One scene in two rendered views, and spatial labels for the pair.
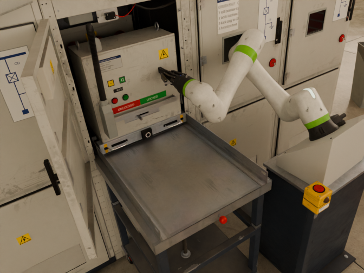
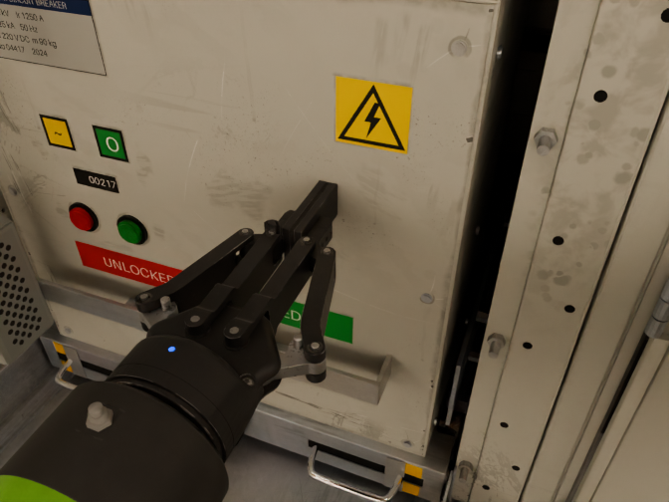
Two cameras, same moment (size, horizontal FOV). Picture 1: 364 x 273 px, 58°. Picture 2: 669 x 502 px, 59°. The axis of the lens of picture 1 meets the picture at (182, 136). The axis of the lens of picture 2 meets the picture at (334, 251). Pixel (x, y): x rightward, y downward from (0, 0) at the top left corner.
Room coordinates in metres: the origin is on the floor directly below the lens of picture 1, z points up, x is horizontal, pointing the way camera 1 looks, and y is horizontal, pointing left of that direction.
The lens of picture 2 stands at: (1.36, -0.23, 1.49)
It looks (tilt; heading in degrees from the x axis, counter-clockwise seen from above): 38 degrees down; 51
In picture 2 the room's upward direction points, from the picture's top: straight up
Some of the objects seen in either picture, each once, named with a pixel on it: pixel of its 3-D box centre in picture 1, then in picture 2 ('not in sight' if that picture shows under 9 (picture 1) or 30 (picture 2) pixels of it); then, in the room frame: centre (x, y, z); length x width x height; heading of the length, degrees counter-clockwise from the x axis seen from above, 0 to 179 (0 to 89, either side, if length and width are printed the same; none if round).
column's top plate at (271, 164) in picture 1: (318, 163); not in sight; (1.32, -0.71, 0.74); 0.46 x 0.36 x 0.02; 121
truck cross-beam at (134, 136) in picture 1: (143, 130); (232, 396); (1.55, 0.21, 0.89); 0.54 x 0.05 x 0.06; 119
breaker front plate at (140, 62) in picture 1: (138, 91); (194, 241); (1.54, 0.20, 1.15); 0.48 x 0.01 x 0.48; 119
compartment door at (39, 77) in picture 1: (63, 135); not in sight; (1.08, 0.46, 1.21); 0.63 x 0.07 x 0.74; 13
